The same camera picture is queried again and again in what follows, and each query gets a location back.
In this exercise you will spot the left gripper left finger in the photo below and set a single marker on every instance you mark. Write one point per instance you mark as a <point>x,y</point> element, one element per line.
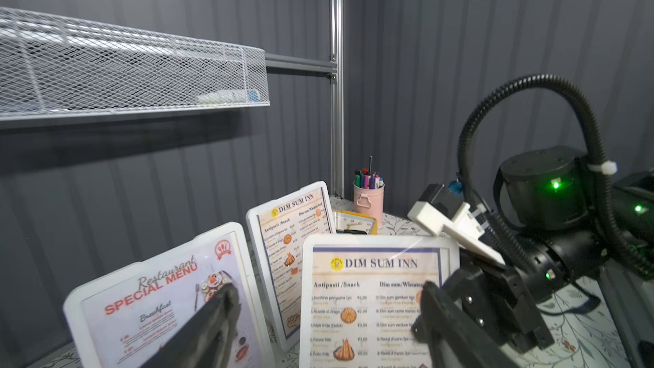
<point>207,339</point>

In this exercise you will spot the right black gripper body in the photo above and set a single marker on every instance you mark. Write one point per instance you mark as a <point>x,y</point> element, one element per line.
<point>501,301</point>

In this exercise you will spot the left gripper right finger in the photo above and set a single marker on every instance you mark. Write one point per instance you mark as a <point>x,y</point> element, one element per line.
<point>452,338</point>

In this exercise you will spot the pink special menu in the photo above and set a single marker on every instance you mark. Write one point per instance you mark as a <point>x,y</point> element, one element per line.
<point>173,306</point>

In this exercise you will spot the white rack panel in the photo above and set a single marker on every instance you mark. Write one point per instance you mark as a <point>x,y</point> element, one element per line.
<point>373,301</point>
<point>168,301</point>
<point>288,255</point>

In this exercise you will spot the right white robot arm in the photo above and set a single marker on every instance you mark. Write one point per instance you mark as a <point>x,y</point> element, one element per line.
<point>555,217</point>

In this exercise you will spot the pink pen cup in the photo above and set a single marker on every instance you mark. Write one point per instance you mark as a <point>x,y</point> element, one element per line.
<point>370,202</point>

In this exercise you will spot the yellow tray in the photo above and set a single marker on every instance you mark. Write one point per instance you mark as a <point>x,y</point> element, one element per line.
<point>354,223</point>

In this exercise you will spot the white tube in basket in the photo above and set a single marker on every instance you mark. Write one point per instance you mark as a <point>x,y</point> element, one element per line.
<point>229,97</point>

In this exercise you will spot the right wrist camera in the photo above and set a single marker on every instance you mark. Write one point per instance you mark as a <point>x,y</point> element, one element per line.
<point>439,210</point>

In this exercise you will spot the white wire mesh basket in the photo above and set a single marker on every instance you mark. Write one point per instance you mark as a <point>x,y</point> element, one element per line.
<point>56,67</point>

